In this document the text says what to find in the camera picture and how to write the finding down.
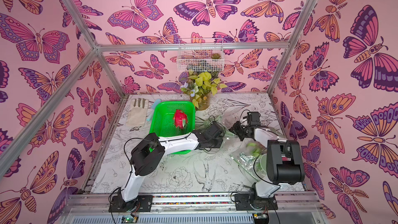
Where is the clear zip-top bag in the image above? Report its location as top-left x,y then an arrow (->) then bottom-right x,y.
195,115 -> 240,152

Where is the red dragon fruit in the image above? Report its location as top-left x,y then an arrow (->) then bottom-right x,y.
173,110 -> 188,130

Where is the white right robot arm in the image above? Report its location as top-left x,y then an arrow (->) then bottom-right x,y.
230,112 -> 305,212

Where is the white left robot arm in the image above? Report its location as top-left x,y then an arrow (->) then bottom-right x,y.
108,121 -> 226,214

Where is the green plastic basket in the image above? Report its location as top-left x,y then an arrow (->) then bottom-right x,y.
149,101 -> 199,155

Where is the potted green leafy plant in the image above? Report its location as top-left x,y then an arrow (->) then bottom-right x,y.
180,70 -> 227,111

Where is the beige green work glove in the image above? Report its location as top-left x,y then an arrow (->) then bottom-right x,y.
126,98 -> 149,127

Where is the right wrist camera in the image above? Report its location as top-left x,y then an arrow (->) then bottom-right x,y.
246,112 -> 261,127

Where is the white wire wall basket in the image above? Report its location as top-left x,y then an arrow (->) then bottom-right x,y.
176,38 -> 225,73

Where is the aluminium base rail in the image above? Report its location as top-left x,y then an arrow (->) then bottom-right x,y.
59,192 -> 328,224

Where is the aluminium frame post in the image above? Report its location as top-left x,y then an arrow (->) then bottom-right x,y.
62,0 -> 125,97

